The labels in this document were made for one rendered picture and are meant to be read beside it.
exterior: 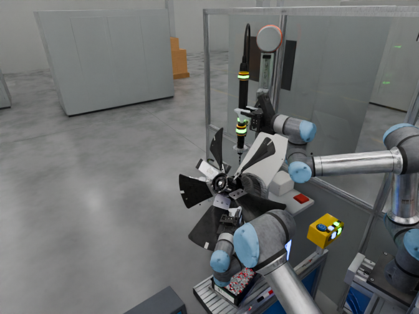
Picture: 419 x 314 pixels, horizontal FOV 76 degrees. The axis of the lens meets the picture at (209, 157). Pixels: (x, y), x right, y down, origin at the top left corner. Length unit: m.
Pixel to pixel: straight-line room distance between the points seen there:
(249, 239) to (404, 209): 0.75
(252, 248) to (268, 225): 0.09
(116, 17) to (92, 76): 1.32
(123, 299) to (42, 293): 0.70
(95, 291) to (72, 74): 4.76
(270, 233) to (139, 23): 6.23
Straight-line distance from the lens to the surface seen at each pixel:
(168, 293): 1.01
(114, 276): 2.73
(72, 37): 6.42
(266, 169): 1.68
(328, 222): 1.57
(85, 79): 6.53
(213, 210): 1.50
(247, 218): 1.34
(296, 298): 0.87
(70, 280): 2.85
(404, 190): 1.31
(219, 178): 1.48
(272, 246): 0.84
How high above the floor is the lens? 2.06
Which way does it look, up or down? 29 degrees down
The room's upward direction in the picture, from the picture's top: 1 degrees counter-clockwise
